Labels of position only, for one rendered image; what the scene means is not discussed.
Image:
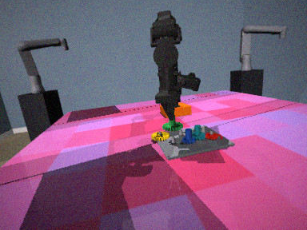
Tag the yellow gear with black stripe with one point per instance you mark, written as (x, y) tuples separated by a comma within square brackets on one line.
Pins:
[(163, 136)]

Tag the green gear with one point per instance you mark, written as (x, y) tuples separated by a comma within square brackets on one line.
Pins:
[(172, 125)]

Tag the teal gear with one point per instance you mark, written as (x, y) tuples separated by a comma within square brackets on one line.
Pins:
[(197, 133)]

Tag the dark blue gear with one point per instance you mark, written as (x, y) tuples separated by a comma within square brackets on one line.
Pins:
[(188, 137)]

